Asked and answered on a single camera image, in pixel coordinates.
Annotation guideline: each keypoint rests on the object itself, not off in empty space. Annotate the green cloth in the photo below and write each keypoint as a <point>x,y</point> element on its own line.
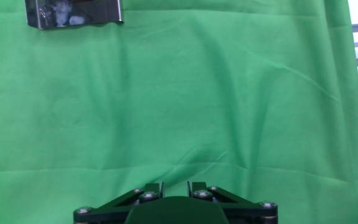
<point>166,109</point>

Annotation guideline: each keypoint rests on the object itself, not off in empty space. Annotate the chrome toilet paper holder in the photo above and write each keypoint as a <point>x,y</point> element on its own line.
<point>98,14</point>

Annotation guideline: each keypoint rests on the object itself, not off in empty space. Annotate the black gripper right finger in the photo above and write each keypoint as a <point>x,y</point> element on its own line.
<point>250,213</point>

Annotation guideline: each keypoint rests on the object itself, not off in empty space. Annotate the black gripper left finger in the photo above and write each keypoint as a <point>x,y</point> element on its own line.
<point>104,214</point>

